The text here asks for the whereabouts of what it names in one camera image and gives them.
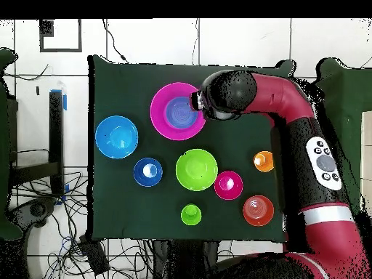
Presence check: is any small light blue bowl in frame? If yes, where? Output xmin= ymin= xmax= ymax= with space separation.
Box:
xmin=164 ymin=96 xmax=199 ymax=130

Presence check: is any large pink bowl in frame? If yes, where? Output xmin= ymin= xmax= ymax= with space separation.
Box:
xmin=150 ymin=81 xmax=207 ymax=142

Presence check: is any orange cup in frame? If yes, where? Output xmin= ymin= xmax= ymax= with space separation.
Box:
xmin=253 ymin=150 xmax=275 ymax=173

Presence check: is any lime green bowl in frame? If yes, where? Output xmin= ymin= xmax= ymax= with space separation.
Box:
xmin=175 ymin=148 xmax=219 ymax=192

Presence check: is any large light blue bowl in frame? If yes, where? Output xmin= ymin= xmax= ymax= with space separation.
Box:
xmin=94 ymin=115 xmax=140 ymax=160

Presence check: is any dark blue bowl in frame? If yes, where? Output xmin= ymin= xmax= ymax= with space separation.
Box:
xmin=133 ymin=157 xmax=163 ymax=187

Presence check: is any small pink bowl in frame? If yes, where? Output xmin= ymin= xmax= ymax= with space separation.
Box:
xmin=214 ymin=170 xmax=244 ymax=201

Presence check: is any green cup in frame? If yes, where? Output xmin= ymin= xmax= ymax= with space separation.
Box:
xmin=180 ymin=203 xmax=203 ymax=227

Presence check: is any dark green tablecloth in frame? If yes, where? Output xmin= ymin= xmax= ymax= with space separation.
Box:
xmin=87 ymin=54 xmax=296 ymax=243

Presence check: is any orange bowl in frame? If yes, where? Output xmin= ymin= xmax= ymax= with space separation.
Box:
xmin=242 ymin=195 xmax=275 ymax=227

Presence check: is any black stand with blue tape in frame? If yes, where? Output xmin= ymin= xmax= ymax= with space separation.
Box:
xmin=8 ymin=89 xmax=68 ymax=206

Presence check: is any green cloth covered side table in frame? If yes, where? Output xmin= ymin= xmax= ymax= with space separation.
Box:
xmin=315 ymin=57 xmax=372 ymax=216
xmin=0 ymin=47 xmax=23 ymax=241

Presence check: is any black power brick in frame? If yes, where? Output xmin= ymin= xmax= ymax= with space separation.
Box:
xmin=79 ymin=235 xmax=110 ymax=275

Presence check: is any black floor cable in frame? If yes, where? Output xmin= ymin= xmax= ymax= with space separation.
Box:
xmin=101 ymin=19 xmax=130 ymax=63

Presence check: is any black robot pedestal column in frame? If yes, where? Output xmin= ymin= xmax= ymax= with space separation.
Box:
xmin=152 ymin=239 xmax=220 ymax=279

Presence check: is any tangle of black cables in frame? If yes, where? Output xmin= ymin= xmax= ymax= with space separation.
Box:
xmin=11 ymin=171 xmax=153 ymax=279

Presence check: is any black pedestal foot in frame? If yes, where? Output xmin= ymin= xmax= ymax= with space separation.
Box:
xmin=7 ymin=197 xmax=57 ymax=230

